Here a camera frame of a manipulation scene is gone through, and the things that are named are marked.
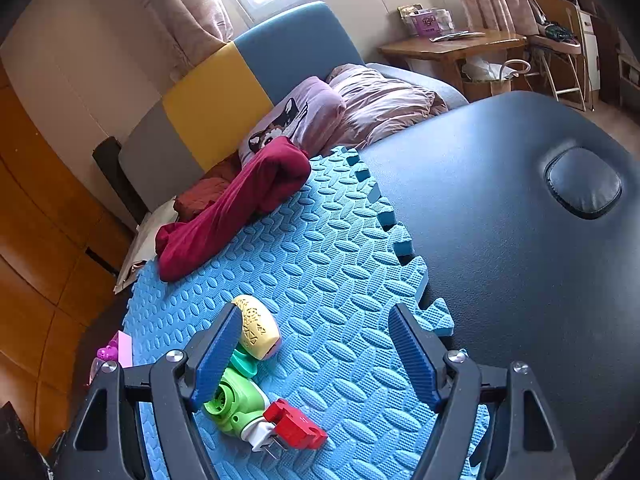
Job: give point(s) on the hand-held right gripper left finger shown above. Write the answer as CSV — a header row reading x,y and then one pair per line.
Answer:
x,y
215,355

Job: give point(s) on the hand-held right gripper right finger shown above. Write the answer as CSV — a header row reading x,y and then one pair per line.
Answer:
x,y
415,355

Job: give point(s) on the cream oval patterned toy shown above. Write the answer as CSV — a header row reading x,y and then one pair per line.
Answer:
x,y
257,327

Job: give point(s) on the teal plastic piece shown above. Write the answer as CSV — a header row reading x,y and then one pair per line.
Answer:
x,y
245,362

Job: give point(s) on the green plastic toy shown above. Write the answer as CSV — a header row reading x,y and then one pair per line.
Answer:
x,y
235,400

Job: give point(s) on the pink toy box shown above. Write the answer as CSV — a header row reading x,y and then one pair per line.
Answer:
x,y
122,350

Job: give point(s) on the white plug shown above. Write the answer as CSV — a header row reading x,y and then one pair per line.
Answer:
x,y
257,437

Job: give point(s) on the red plastic block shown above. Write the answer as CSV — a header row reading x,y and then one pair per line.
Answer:
x,y
295,425

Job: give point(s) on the blue foam puzzle mat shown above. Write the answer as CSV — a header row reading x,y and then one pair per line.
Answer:
x,y
325,270

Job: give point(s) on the white cloth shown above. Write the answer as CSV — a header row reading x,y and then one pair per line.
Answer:
x,y
145,245

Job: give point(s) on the maroon cloth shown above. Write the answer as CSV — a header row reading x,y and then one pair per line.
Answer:
x,y
225,215

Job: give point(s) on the dark red quilted blanket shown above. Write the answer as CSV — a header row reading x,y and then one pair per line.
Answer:
x,y
200,195

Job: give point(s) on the dark brown bedside panel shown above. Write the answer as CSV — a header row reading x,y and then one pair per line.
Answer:
x,y
115,175

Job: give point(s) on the wooden wardrobe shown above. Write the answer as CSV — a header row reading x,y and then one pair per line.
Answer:
x,y
40,235

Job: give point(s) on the black face hole cushion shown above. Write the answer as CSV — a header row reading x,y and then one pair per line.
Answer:
x,y
582,182

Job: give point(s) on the pink duvet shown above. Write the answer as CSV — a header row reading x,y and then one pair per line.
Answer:
x,y
385,105

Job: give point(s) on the blue yellow grey headboard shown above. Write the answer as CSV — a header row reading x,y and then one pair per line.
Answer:
x,y
210,95

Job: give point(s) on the pink dog print pillow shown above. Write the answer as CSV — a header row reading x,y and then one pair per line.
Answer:
x,y
315,110

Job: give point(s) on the white plastic bag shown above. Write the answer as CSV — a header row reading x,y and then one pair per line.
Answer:
x,y
480,67

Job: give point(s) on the wooden desk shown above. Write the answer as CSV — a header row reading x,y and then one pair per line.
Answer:
x,y
425,50

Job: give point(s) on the papers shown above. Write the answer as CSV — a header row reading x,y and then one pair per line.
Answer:
x,y
457,36

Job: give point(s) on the purple box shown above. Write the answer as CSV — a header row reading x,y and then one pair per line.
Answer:
x,y
425,25

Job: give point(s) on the clear plastic container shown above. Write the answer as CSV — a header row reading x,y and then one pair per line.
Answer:
x,y
445,20

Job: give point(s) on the white cabinet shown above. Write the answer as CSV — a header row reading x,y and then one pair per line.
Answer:
x,y
590,60

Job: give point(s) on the snack packet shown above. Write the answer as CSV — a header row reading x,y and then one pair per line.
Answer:
x,y
409,11

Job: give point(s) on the wooden folding chair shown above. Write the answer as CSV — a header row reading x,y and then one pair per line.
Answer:
x,y
557,15

